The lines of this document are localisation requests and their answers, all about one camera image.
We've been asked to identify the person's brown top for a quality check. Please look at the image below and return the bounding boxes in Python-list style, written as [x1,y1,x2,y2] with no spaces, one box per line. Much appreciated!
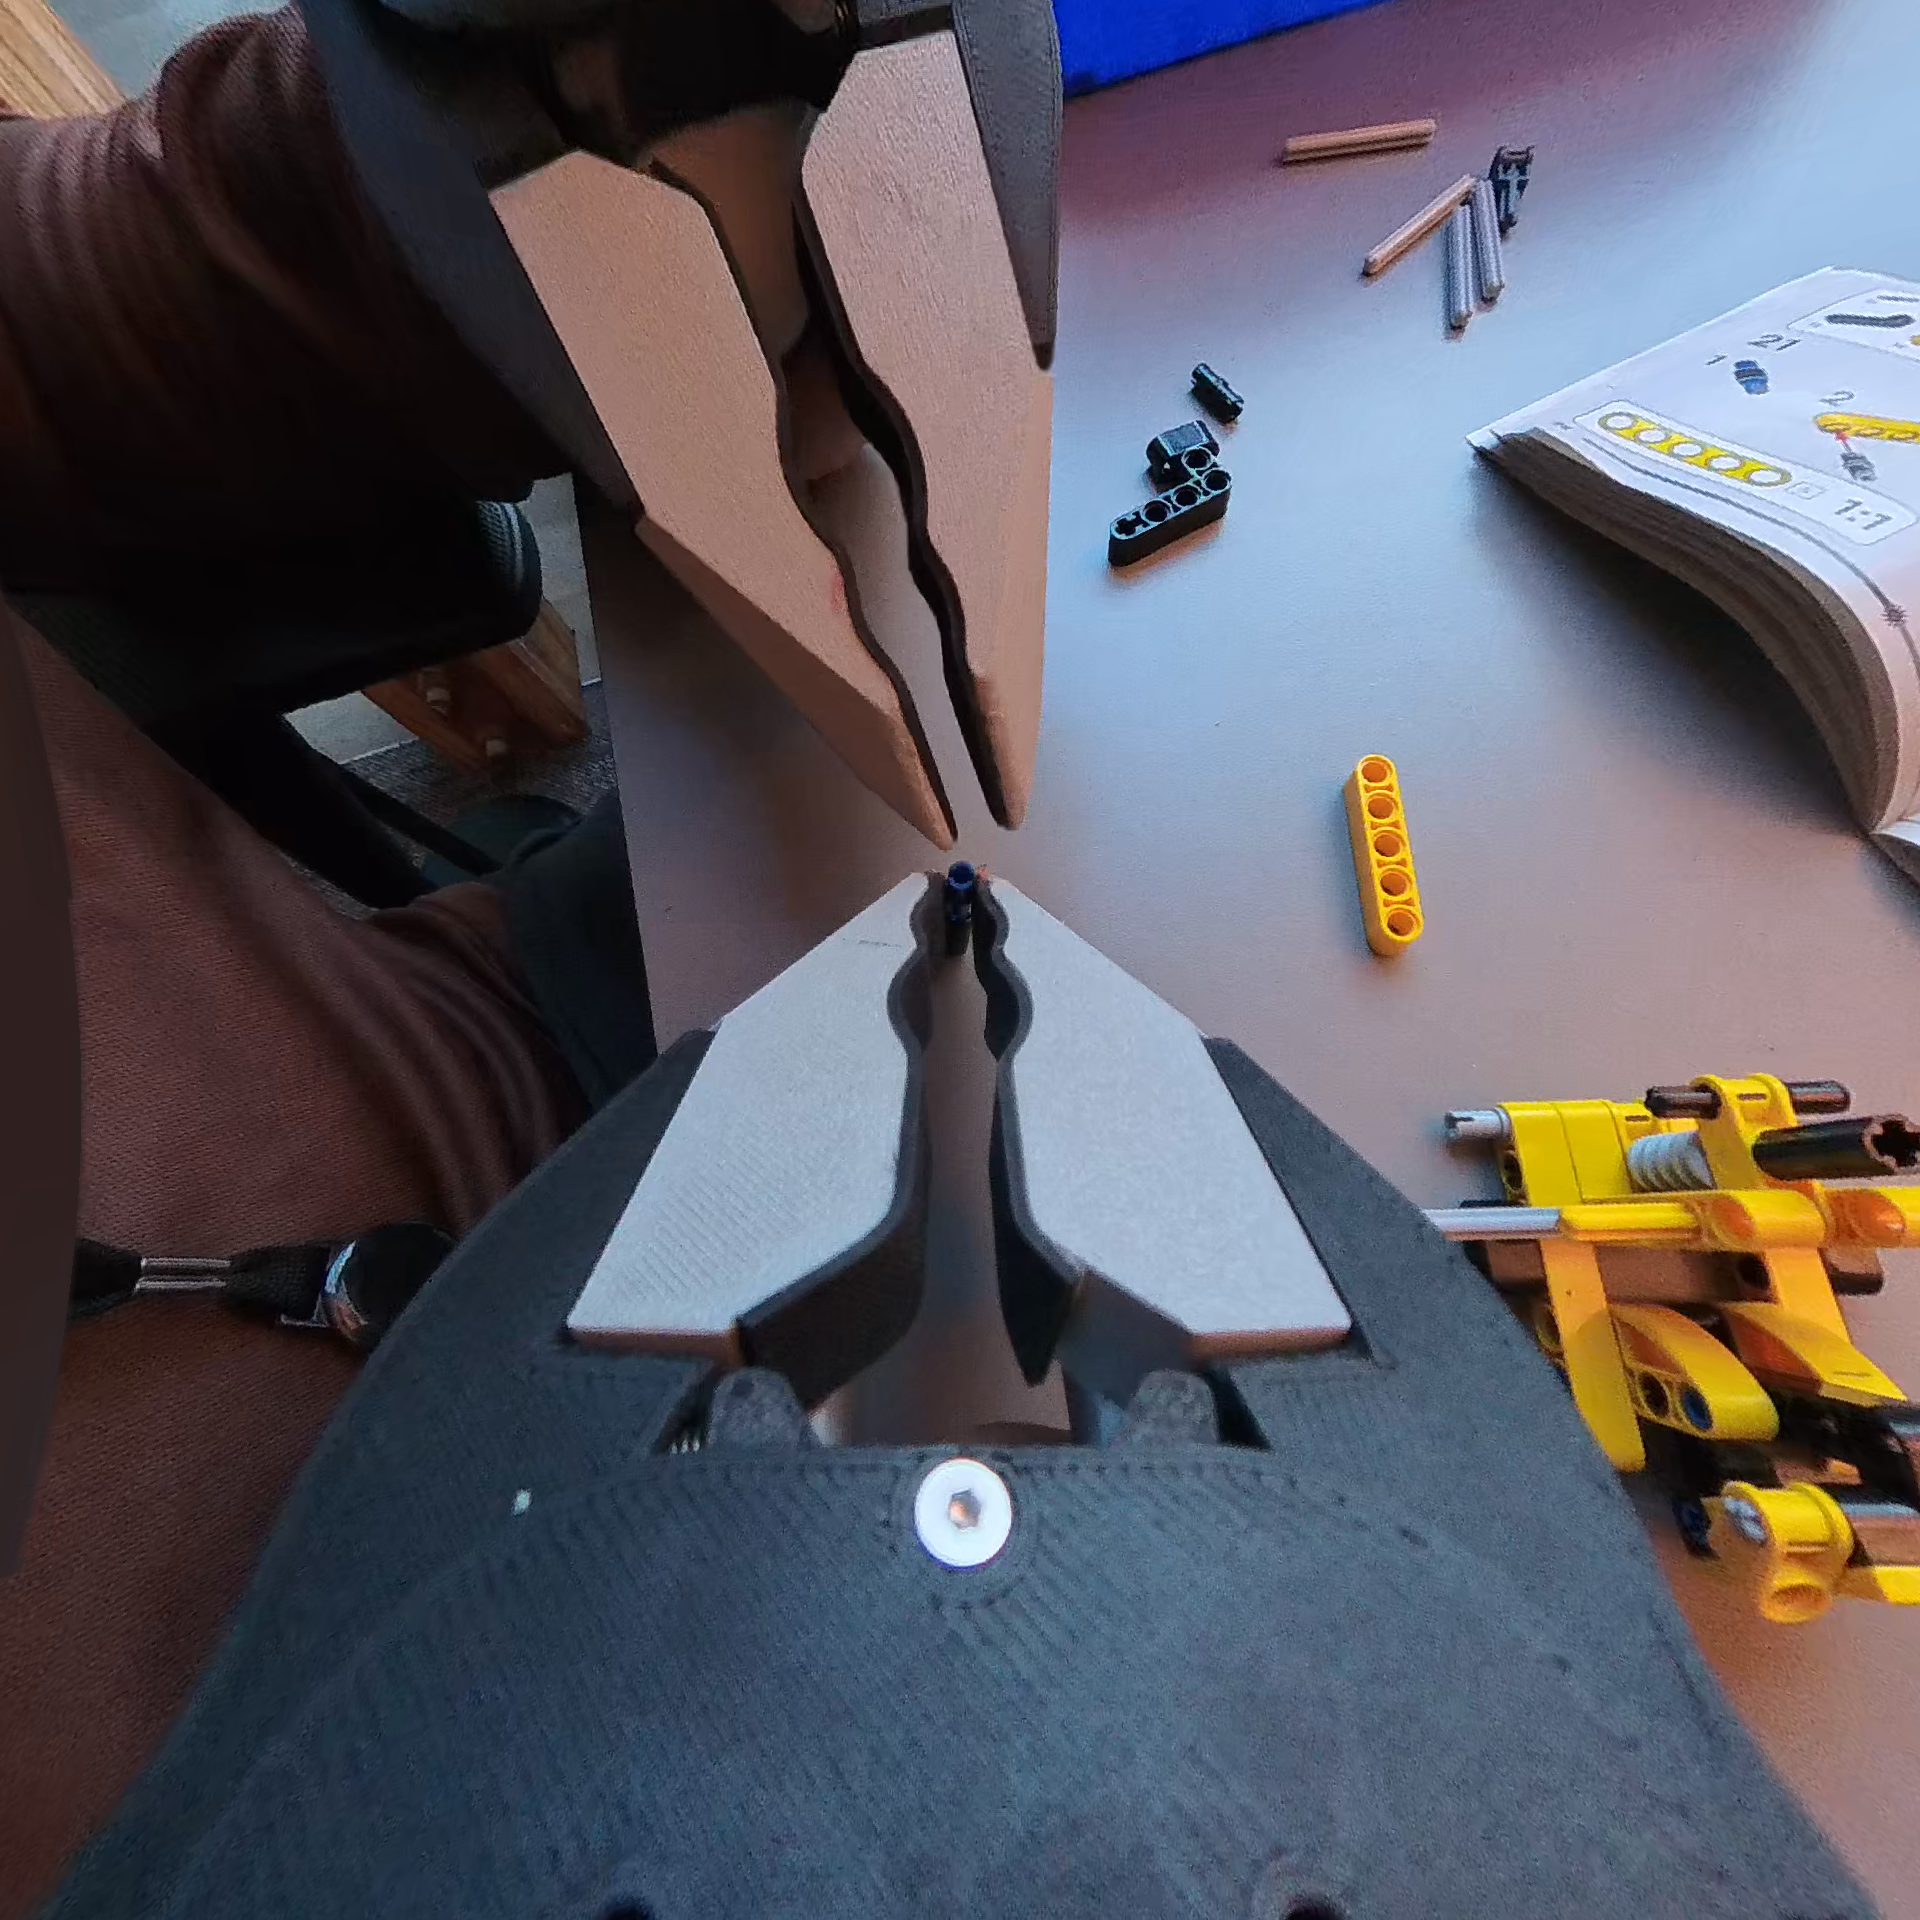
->
[0,592,600,1920]

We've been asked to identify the wooden furniture base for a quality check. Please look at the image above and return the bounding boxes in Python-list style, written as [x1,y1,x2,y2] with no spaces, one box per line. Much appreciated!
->
[356,596,597,777]

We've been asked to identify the wooden panel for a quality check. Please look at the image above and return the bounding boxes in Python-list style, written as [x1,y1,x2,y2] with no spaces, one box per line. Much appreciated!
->
[0,0,130,122]

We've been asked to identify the yellow lego beam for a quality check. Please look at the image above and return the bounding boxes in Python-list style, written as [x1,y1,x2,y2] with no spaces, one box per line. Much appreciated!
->
[1342,753,1426,961]

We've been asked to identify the person's left forearm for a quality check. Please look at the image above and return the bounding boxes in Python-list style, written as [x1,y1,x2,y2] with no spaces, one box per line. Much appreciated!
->
[0,0,640,594]

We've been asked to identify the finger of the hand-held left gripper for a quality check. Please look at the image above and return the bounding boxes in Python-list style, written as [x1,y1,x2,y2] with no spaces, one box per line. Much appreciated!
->
[800,27,1055,832]
[491,146,960,847]

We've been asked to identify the black angled lego beam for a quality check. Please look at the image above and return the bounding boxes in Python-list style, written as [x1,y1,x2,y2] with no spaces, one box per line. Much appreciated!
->
[1103,465,1236,570]

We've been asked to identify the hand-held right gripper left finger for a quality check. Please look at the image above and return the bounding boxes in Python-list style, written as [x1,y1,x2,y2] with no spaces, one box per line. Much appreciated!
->
[564,873,946,1408]

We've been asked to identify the yellow lego vehicle model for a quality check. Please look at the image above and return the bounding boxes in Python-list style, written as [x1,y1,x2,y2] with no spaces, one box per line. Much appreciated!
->
[1423,1072,1920,1632]

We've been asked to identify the black lanyard metal clip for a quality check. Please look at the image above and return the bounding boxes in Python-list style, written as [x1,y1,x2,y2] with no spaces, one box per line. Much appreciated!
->
[67,1220,458,1355]

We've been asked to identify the black office chair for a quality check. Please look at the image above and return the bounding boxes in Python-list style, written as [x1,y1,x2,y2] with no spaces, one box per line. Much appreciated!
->
[0,497,619,922]

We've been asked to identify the blue box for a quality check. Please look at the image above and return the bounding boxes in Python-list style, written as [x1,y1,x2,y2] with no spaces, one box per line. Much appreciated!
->
[1048,0,1404,100]

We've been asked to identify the lego instruction booklet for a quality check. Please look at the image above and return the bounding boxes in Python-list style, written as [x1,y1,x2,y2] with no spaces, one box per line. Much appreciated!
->
[1468,266,1920,888]

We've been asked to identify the person's dark trousers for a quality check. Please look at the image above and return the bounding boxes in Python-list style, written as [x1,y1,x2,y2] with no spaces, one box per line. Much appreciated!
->
[503,787,663,1120]

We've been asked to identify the tan lego axle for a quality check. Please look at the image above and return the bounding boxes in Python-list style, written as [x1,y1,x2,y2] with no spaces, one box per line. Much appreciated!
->
[1360,171,1480,281]
[1280,116,1439,164]

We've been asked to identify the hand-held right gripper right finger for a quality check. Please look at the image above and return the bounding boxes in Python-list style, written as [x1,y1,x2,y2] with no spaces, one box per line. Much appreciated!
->
[971,880,1355,1408]

